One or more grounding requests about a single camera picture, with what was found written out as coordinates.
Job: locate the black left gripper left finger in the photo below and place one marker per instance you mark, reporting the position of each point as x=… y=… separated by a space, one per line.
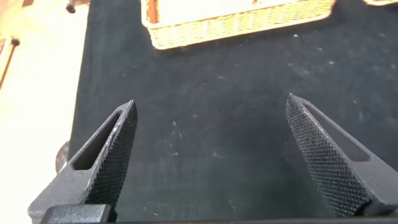
x=109 y=168

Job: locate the black tablecloth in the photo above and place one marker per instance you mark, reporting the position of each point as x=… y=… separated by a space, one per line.
x=217 y=93

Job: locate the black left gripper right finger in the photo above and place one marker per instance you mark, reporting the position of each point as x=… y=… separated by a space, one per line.
x=326 y=161

